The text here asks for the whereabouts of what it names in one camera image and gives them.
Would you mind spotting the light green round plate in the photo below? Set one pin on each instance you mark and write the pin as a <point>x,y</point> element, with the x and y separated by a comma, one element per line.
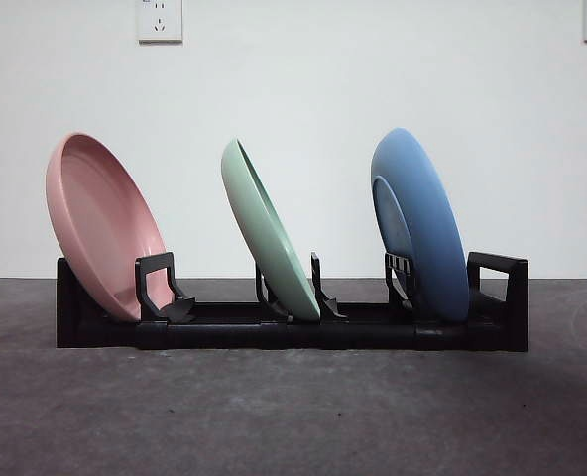
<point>264,233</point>

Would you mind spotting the blue round plate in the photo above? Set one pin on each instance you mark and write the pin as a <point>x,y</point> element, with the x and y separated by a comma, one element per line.
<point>432,208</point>

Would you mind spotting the pink round plate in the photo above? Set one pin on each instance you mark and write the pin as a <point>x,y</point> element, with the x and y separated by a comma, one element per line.
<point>100,223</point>

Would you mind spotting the black plastic plate rack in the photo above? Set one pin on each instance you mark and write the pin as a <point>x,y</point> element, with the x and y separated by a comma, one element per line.
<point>273,338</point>

